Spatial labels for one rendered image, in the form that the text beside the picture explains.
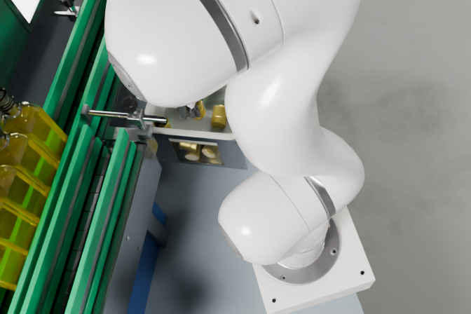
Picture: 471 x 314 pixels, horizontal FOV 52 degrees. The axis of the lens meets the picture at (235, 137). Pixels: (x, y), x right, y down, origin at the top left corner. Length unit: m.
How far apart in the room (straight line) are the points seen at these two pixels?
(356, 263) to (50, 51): 0.85
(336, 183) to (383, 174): 1.42
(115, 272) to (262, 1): 0.68
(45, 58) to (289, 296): 0.77
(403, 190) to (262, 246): 1.44
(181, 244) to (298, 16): 0.91
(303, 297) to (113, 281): 0.39
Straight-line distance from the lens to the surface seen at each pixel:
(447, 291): 2.02
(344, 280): 1.09
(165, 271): 1.23
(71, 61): 1.10
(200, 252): 1.22
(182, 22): 0.36
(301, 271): 1.08
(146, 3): 0.37
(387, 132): 2.19
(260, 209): 0.68
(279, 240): 0.69
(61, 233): 0.95
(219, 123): 1.09
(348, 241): 1.10
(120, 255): 0.96
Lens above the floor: 1.91
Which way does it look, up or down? 62 degrees down
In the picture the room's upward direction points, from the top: 14 degrees counter-clockwise
